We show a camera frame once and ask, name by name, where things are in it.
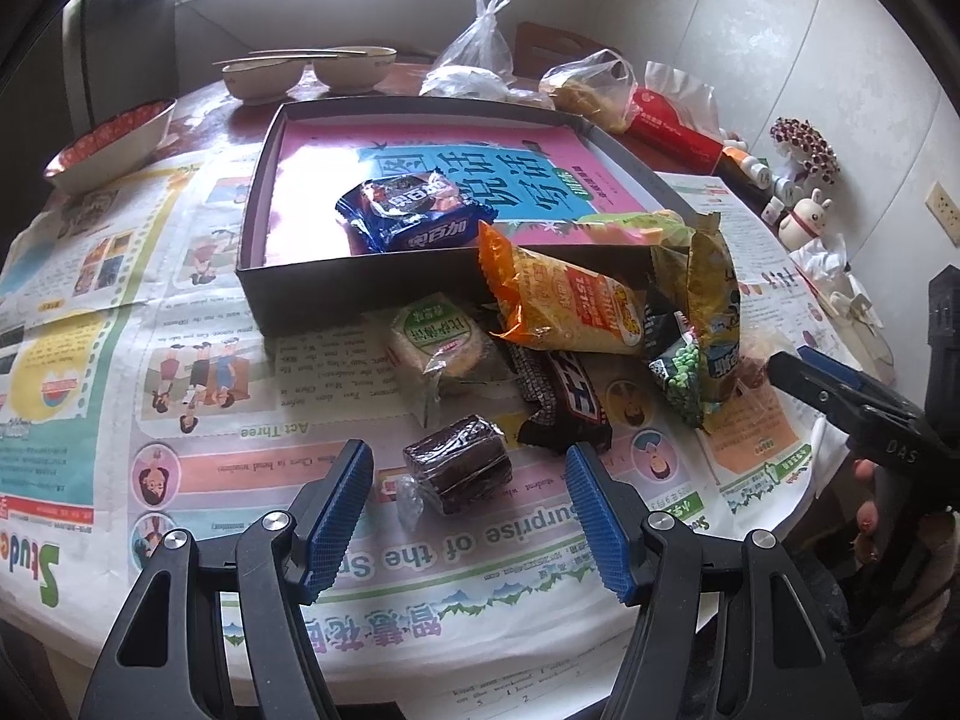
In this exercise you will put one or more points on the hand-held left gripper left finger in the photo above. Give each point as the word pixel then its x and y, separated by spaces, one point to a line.
pixel 337 517

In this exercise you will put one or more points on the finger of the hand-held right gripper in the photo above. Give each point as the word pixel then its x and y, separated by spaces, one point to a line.
pixel 829 364
pixel 817 394

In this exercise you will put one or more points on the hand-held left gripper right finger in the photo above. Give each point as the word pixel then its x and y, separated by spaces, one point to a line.
pixel 592 517

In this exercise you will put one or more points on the dark brown cake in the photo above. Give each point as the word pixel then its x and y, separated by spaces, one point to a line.
pixel 457 465

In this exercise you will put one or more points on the green pea snack packet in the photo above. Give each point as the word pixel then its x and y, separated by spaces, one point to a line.
pixel 679 382

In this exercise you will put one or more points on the green and yellow snack packet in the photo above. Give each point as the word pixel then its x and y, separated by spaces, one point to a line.
pixel 697 277

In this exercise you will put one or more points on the grey cardboard box tray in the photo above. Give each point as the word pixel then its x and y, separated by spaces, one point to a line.
pixel 315 292

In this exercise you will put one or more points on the orange snack packet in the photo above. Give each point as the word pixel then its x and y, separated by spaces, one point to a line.
pixel 570 292

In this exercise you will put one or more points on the person's right hand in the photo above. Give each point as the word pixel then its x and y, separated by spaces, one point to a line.
pixel 874 525

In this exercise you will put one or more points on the clear pastry packet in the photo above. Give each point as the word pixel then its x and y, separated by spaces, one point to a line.
pixel 750 371

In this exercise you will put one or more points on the white crumpled paper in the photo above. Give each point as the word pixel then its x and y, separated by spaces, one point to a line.
pixel 840 285

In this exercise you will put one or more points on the printed newspaper sheet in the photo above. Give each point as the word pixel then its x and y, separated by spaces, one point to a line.
pixel 247 465
pixel 112 255
pixel 757 270

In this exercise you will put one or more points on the black chocolate bar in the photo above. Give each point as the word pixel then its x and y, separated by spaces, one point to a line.
pixel 570 397

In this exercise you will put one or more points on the white rabbit figurine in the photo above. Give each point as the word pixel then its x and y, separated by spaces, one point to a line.
pixel 806 217

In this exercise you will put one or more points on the round cookie green label packet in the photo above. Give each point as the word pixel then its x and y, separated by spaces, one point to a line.
pixel 435 337

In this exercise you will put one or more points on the small orange white bottle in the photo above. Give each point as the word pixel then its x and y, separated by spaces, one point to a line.
pixel 746 165

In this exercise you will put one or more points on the beaded flower decoration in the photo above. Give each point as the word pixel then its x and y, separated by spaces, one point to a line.
pixel 802 146

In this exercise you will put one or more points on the red tissue pack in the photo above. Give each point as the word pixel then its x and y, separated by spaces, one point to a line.
pixel 675 127

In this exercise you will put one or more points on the blue snack packet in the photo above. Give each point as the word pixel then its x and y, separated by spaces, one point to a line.
pixel 405 210

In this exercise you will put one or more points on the pink printed book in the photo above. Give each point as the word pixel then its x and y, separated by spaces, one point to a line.
pixel 315 187

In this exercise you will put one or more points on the plastic bag of yellow food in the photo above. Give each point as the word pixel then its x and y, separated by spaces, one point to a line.
pixel 585 90

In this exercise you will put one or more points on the red patterned bowl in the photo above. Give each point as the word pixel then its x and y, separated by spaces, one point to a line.
pixel 105 146

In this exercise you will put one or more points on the beige ceramic bowl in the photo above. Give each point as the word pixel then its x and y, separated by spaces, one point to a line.
pixel 262 79
pixel 352 67

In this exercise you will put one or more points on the white crumpled plastic bag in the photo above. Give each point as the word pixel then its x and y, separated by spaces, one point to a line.
pixel 465 82

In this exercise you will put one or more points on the wooden chopstick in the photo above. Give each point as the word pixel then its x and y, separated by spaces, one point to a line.
pixel 315 53
pixel 255 59

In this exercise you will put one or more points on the tied clear plastic bag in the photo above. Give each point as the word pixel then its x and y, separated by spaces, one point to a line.
pixel 480 37

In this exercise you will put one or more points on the dark refrigerator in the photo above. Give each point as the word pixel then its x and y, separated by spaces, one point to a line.
pixel 112 30

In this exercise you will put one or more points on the white wall outlet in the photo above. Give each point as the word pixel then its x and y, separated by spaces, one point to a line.
pixel 943 211

